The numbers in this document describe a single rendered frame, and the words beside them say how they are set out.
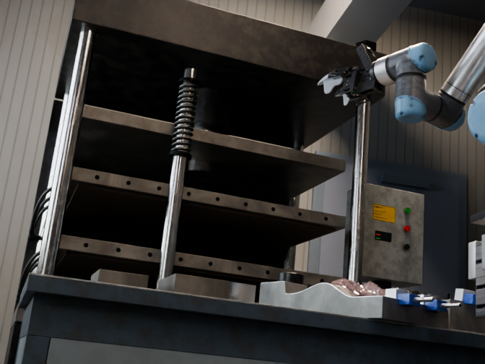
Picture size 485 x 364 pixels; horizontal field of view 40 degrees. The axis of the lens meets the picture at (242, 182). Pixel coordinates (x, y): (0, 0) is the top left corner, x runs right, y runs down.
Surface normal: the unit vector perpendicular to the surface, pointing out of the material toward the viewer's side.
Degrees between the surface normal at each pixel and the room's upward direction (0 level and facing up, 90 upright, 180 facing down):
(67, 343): 90
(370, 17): 180
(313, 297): 90
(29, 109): 90
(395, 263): 90
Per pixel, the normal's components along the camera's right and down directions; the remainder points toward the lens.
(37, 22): 0.20, -0.25
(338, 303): -0.80, -0.24
